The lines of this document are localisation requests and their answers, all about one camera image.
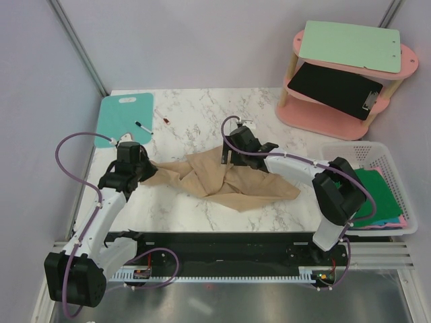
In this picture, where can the blue t shirt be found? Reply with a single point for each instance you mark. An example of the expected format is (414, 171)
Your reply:
(394, 222)

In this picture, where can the black clipboard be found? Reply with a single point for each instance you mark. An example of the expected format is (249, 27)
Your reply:
(347, 92)

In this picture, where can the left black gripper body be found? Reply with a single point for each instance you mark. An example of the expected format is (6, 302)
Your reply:
(144, 169)

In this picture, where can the pink two-tier shelf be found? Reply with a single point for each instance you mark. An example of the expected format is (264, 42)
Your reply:
(300, 111)

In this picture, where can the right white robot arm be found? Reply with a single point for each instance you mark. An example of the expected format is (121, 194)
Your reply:
(339, 192)

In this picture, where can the green t shirt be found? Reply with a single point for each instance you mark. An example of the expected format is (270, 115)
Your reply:
(377, 198)

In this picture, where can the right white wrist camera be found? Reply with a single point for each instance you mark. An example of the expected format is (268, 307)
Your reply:
(247, 123)

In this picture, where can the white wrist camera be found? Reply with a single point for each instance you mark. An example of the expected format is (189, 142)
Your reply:
(124, 138)
(247, 123)

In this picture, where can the black marker pen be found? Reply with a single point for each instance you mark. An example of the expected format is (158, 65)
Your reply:
(144, 128)

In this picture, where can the white cable duct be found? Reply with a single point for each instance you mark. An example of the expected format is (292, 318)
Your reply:
(129, 274)

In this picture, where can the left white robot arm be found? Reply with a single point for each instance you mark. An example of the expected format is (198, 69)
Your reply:
(79, 273)

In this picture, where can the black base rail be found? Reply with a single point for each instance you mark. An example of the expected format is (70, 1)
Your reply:
(220, 254)

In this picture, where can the beige t shirt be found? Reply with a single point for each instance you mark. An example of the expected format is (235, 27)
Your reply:
(240, 188)

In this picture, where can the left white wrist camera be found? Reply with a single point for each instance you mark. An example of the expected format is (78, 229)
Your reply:
(124, 138)

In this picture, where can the teal cutting board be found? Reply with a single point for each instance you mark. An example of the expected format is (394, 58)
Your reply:
(118, 114)

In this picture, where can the mint green board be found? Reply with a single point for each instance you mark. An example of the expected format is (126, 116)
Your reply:
(353, 45)

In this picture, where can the pink t shirt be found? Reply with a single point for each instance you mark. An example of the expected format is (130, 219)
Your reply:
(400, 220)

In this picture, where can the red capped small tube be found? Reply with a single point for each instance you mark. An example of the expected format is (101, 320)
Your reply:
(162, 116)

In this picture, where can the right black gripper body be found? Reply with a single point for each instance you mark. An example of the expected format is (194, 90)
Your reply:
(237, 159)

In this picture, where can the white plastic basket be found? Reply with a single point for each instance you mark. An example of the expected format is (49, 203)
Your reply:
(369, 155)

